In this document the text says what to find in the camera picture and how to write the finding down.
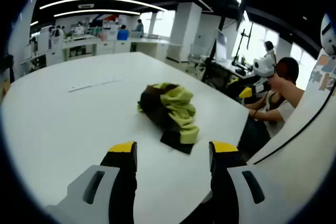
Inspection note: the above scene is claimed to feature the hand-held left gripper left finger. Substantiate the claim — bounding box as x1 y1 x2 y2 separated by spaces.
44 141 138 224

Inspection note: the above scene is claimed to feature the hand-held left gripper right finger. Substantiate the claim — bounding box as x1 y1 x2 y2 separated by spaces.
209 141 289 224

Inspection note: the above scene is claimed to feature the yellow-green garment with coloured sleeves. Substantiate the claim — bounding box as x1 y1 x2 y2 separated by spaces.
136 82 200 155

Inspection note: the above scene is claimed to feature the person's right hand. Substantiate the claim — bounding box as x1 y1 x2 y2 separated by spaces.
269 73 290 91

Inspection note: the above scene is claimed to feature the computer monitor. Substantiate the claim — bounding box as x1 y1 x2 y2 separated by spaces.
216 29 228 62

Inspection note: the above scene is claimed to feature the white office chair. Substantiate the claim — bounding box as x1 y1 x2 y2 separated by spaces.
187 44 208 72

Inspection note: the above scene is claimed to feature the white chest device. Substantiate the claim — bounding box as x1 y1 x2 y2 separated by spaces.
320 13 336 55

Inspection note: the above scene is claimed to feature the white square pillar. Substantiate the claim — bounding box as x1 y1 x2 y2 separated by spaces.
167 2 203 62

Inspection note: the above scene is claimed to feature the white office counter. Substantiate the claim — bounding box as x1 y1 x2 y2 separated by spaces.
61 35 169 59

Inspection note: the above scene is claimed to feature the short curved ceiling light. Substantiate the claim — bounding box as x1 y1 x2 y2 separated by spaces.
54 8 141 18

